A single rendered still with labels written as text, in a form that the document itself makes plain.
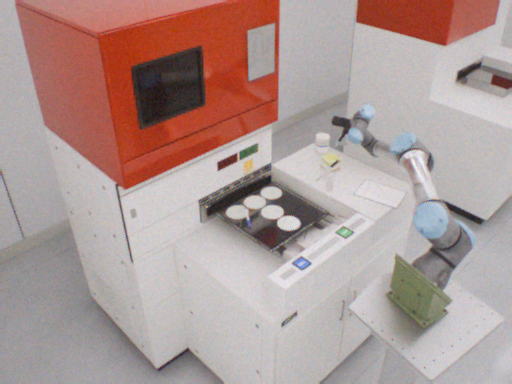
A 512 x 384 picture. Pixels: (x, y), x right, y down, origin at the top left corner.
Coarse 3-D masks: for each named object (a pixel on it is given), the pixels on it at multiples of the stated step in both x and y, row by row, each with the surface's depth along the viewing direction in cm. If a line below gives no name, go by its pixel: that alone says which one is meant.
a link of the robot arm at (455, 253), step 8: (464, 224) 171; (464, 232) 170; (472, 232) 170; (456, 240) 167; (464, 240) 169; (472, 240) 170; (448, 248) 169; (456, 248) 169; (464, 248) 170; (448, 256) 170; (456, 256) 170; (464, 256) 172; (456, 264) 171
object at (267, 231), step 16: (256, 192) 235; (288, 192) 235; (224, 208) 225; (288, 208) 224; (304, 208) 224; (240, 224) 215; (256, 224) 215; (272, 224) 215; (304, 224) 215; (272, 240) 206
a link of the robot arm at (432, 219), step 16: (400, 144) 196; (416, 144) 194; (400, 160) 194; (416, 160) 189; (416, 176) 183; (416, 192) 179; (432, 192) 176; (416, 208) 174; (432, 208) 166; (416, 224) 167; (432, 224) 163; (448, 224) 163; (432, 240) 167; (448, 240) 166
